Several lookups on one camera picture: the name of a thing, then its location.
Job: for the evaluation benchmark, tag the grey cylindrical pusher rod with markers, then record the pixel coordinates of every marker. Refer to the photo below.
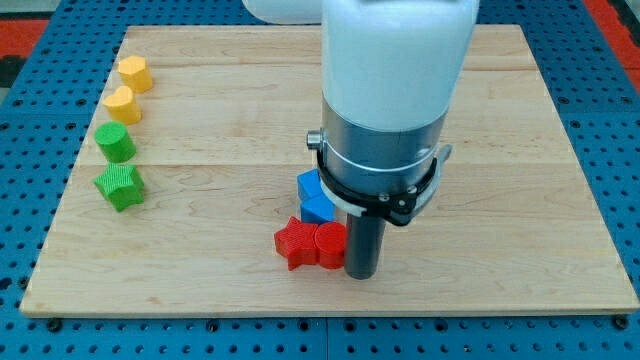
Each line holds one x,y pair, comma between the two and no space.
363,245

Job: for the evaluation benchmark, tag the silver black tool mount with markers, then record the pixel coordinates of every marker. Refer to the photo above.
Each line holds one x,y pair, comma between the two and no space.
369,172

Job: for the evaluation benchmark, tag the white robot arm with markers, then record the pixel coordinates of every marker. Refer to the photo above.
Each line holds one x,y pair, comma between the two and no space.
389,70

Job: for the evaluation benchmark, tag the blue triangle block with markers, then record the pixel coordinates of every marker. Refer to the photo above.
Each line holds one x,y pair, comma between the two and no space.
318,209

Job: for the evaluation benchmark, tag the blue cube block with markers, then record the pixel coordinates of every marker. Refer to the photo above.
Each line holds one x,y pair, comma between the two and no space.
308,185

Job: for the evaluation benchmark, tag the red cylinder block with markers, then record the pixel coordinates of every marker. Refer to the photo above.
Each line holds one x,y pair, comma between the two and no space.
330,242

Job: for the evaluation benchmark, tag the red star block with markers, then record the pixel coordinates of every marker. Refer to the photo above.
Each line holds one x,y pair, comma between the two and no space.
296,243

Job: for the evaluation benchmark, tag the green star block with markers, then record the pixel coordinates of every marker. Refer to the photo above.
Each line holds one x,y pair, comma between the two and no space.
120,185

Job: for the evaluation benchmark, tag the yellow heart block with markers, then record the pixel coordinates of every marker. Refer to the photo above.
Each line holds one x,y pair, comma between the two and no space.
122,107

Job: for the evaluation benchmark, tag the yellow hexagon block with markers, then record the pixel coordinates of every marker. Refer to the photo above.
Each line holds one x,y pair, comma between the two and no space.
135,73

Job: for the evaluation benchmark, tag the green cylinder block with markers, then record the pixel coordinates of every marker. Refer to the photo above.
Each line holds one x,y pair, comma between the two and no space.
115,142

